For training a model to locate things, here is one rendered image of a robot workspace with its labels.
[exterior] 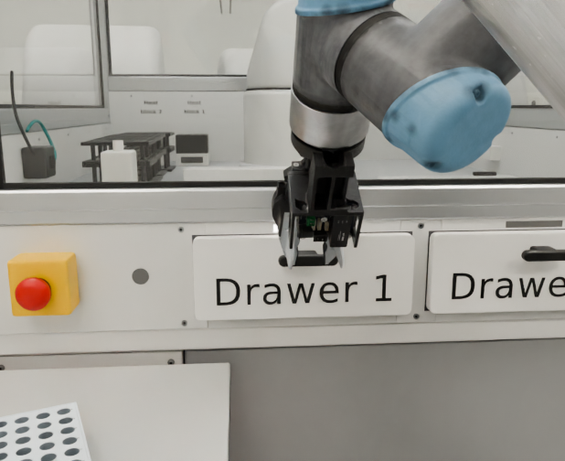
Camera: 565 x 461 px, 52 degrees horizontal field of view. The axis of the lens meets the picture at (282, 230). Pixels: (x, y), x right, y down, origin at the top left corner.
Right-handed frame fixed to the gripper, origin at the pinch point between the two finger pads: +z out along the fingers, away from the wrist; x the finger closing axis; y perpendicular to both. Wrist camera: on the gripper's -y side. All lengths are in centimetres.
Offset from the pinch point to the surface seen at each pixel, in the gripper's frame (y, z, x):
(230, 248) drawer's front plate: -3.1, 2.7, -9.7
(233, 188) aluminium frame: -8.8, -2.4, -9.2
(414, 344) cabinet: 3.0, 17.2, 16.1
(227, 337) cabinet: 2.4, 14.8, -10.5
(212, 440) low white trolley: 21.1, 4.7, -11.7
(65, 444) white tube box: 23.7, -1.6, -24.4
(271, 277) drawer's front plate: -0.8, 6.0, -4.4
